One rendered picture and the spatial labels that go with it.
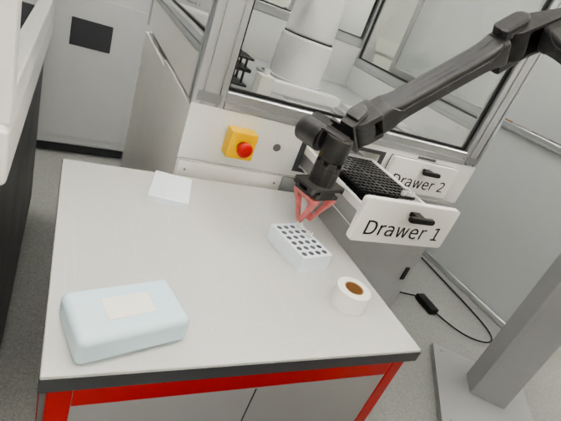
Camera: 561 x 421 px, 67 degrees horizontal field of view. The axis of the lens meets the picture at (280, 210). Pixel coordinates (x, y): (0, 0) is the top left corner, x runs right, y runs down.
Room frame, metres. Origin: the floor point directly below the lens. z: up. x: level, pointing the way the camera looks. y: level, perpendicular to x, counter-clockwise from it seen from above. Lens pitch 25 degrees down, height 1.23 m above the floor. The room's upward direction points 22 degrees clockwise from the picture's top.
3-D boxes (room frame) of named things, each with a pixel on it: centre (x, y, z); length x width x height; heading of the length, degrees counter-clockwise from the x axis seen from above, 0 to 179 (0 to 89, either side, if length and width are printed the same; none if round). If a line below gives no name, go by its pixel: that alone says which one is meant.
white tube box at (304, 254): (0.80, -0.07, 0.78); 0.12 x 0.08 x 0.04; 44
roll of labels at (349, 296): (0.69, -0.19, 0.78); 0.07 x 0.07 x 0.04
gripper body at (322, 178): (0.85, -0.06, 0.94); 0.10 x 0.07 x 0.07; 139
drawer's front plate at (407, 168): (1.36, -0.38, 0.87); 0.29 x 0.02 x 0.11; 122
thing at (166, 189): (0.85, 0.25, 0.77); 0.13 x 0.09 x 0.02; 17
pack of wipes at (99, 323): (0.43, 0.14, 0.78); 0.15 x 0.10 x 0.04; 136
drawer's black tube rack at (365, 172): (1.10, -0.18, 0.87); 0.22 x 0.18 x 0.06; 32
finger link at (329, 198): (0.85, -0.06, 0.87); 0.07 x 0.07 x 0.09; 49
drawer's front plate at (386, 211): (0.93, -0.28, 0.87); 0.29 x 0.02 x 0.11; 122
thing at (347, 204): (1.11, -0.17, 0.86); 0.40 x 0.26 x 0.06; 32
